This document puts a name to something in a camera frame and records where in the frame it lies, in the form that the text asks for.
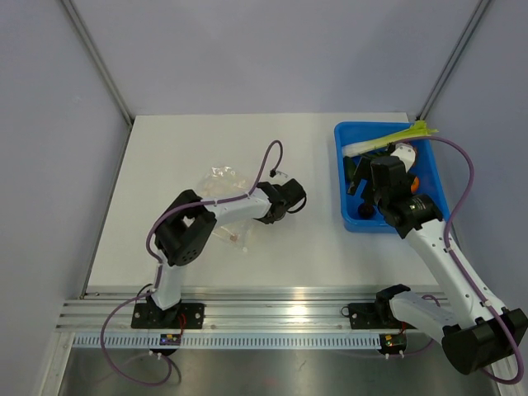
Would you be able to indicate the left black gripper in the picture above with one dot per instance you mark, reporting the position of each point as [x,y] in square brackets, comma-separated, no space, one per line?
[265,220]

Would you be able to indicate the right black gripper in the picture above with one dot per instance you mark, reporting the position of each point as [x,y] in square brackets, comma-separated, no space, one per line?
[363,170]

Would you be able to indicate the orange persimmon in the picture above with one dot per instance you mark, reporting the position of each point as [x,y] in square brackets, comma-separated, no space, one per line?
[415,185]

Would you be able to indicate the clear zip top bag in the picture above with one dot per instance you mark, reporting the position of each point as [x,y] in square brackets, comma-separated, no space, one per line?
[225,181]

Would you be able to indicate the dark green avocado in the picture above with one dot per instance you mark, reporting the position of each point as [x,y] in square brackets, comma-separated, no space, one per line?
[349,167]

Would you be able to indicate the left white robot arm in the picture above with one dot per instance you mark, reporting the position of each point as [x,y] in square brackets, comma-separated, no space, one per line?
[179,236]

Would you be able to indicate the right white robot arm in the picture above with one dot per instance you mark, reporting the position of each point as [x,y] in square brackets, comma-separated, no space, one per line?
[478,329]

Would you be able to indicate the dark purple plum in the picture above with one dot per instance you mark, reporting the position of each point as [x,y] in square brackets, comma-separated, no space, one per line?
[366,211]

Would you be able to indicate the blue plastic bin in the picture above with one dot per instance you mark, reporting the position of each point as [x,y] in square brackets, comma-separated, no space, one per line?
[354,138]

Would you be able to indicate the green white leek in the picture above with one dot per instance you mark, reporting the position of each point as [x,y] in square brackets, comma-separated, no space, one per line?
[416,130]

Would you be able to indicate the right small circuit board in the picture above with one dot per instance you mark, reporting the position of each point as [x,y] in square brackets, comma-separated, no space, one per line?
[393,343]

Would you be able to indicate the small circuit board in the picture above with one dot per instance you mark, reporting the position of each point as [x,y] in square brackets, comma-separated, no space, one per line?
[393,343]
[170,340]

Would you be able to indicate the left small circuit board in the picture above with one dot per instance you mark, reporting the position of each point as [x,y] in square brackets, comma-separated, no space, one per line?
[170,340]

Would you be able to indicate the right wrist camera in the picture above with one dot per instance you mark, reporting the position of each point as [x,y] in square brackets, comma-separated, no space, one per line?
[406,153]

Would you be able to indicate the aluminium mounting rail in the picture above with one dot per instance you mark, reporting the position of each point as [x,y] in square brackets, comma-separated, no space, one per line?
[282,309]

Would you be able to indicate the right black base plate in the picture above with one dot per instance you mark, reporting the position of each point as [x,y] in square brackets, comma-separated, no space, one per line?
[363,316]

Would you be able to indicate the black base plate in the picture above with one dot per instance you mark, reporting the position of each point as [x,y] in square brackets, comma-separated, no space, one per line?
[183,315]
[363,316]

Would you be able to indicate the right aluminium frame post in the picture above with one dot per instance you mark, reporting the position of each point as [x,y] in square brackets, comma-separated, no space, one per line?
[469,31]

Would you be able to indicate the aluminium frame post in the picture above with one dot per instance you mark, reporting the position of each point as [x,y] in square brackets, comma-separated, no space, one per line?
[84,35]
[469,31]

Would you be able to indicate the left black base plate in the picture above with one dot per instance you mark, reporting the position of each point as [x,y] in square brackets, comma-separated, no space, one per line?
[183,315]

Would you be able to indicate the white slotted cable duct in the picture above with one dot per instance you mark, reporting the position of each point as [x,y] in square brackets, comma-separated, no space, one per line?
[225,341]

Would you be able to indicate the left aluminium frame post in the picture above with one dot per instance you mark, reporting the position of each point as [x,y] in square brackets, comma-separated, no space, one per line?
[84,35]

